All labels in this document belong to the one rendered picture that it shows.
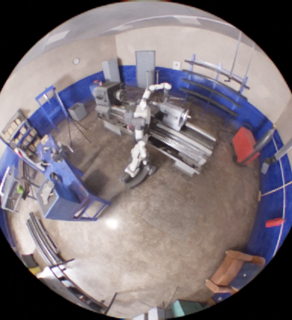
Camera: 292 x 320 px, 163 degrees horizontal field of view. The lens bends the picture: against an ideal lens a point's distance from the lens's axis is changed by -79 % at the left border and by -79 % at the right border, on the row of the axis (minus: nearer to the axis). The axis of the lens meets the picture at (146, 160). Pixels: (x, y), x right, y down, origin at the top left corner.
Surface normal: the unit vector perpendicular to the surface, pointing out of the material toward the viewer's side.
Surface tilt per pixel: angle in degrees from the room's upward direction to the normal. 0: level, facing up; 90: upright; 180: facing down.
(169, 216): 0
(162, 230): 0
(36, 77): 90
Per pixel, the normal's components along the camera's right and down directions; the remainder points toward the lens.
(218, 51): -0.59, 0.70
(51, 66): 0.81, 0.50
